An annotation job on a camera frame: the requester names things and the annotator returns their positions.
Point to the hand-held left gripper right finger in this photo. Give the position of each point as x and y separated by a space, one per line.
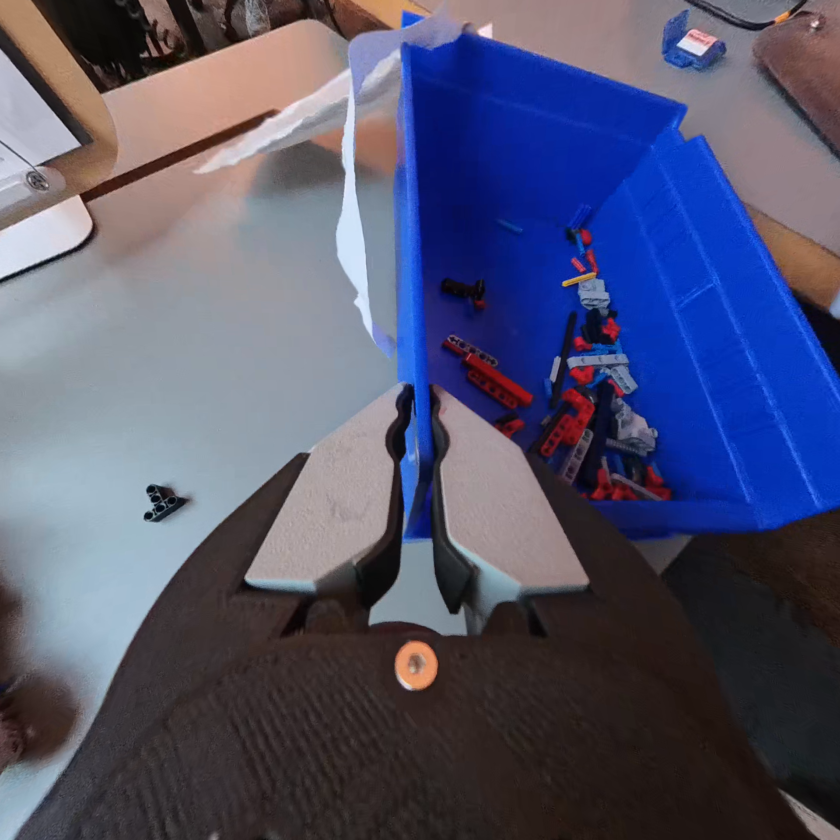
505 518

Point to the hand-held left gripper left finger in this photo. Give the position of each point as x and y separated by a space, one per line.
328 512

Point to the blue plastic bin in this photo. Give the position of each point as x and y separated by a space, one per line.
525 164

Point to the pile of loose lego parts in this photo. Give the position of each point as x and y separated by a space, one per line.
590 394

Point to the black triangular lego piece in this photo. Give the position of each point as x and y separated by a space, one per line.
163 504

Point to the wooden side table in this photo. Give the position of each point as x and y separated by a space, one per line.
800 256

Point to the small blue plastic case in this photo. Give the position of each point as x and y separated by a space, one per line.
692 43

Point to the brown leather pouch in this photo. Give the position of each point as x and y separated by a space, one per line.
804 72

